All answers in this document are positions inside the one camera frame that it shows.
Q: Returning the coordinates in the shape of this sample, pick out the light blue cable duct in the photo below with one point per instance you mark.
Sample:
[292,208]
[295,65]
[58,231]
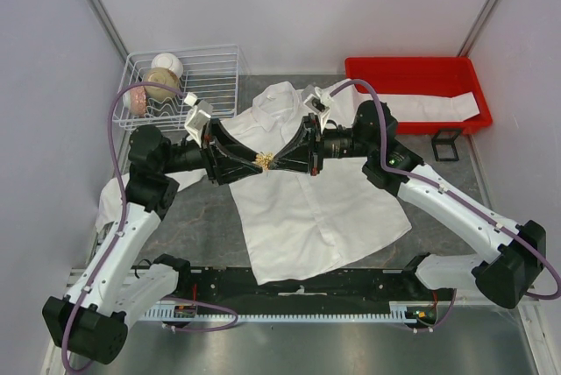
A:
[168,311]

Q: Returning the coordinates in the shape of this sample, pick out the black brooch box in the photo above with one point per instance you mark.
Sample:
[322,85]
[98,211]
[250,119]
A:
[443,145]

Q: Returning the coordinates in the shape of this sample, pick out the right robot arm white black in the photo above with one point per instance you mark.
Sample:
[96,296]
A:
[507,257]

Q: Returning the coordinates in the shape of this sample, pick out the red plastic bin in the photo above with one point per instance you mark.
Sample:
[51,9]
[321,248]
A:
[445,77]

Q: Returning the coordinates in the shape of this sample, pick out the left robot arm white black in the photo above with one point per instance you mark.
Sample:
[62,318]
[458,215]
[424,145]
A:
[91,322]

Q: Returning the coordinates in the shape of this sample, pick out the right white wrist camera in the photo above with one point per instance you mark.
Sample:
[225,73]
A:
[319,101]

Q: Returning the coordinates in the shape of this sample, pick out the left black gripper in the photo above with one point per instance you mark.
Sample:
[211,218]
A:
[226,169]

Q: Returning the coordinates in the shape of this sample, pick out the white button shirt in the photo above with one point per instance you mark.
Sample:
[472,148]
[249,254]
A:
[297,226]

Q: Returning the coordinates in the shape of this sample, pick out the white wire dish rack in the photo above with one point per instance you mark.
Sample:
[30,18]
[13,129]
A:
[211,73]

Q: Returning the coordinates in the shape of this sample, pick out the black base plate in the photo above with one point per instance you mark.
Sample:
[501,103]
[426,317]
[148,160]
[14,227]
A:
[344,290]

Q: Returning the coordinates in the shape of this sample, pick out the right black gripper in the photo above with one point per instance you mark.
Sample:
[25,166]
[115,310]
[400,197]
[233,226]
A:
[309,135]

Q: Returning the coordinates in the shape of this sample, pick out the flower brooch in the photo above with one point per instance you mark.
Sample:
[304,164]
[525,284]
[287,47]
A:
[264,160]

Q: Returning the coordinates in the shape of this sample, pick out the beige ceramic bowl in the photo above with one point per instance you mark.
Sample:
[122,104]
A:
[162,76]

